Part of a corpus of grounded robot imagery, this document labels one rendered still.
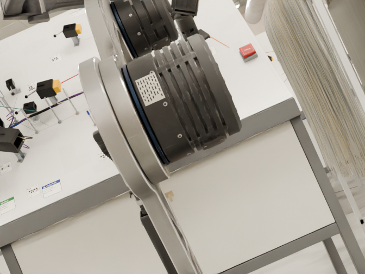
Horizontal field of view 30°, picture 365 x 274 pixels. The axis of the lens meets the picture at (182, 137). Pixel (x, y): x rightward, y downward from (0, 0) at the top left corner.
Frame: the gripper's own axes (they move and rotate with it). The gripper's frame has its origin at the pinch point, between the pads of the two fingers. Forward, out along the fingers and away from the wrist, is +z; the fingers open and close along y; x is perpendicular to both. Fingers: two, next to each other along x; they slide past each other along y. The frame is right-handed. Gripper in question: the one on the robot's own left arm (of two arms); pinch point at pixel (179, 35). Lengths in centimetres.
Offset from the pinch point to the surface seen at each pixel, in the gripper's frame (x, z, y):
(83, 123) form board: -21, 13, 45
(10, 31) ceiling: -641, 64, 20
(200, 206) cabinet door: 19, 51, 30
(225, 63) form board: -5.7, 21.3, -11.8
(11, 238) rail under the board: 1, 26, 90
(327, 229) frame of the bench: 39, 78, -1
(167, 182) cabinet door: 12, 39, 34
